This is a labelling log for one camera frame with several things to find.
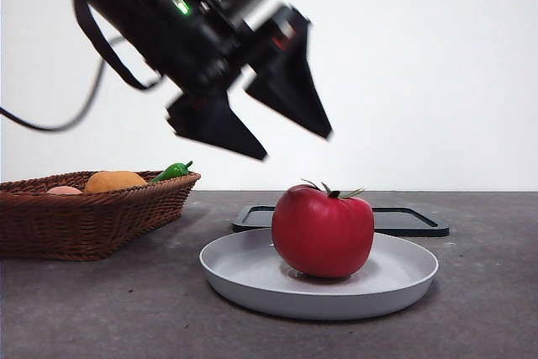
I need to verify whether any red tomato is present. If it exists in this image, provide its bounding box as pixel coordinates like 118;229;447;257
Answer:
271;178;375;280

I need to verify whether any green pepper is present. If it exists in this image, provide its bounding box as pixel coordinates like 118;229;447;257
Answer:
149;160;194;184

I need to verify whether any orange-brown potato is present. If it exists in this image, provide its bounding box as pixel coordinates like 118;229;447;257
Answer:
84;170;149;194

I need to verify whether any white round plate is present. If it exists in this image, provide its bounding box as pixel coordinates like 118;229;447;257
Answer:
198;227;440;321

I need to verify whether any pale pink round vegetable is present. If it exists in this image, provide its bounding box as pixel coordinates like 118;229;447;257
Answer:
45;185;84;196

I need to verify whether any brown wicker basket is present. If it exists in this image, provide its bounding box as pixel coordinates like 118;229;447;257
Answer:
0;170;202;262

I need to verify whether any dark green rectangular tray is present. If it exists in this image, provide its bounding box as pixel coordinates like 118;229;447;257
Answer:
232;204;451;238

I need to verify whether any flat black left arm cable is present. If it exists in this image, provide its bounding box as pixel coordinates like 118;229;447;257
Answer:
73;0;165;92

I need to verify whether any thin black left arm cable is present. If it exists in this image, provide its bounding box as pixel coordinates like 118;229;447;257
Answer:
0;37;127;133

